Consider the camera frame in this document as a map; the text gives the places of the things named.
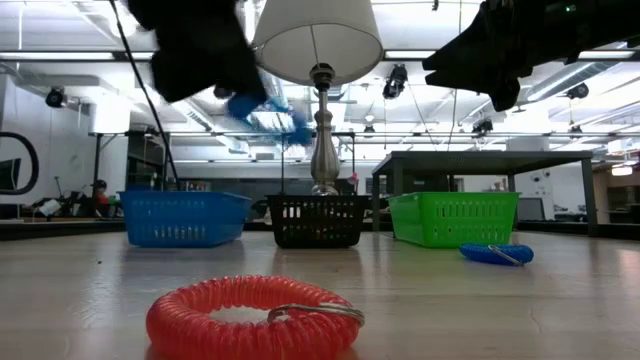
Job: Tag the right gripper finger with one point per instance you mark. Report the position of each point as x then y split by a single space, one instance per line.
450 57
475 82

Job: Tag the small white object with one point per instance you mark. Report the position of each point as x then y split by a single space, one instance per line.
50 207

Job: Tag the black metal rack frame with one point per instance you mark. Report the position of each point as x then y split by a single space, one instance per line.
282 165

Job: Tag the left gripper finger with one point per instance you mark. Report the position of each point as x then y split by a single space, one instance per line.
247 75

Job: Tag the black ceiling spotlight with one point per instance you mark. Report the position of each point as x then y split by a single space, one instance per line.
578 91
54 98
395 80
483 126

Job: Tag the white shade silver table lamp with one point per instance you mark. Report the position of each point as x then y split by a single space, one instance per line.
320 30

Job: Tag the green plastic slotted basket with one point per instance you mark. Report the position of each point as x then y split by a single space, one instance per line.
455 217

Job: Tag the blue plastic slotted basket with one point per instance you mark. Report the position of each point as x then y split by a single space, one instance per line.
185 220

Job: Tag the dark monitor screen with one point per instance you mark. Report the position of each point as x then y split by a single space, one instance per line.
7 175

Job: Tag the grey monitor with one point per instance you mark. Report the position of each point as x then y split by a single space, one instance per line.
531 209

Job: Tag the person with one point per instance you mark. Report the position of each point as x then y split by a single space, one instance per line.
101 197

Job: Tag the black plastic slotted basket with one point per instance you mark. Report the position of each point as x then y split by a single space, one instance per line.
317 240

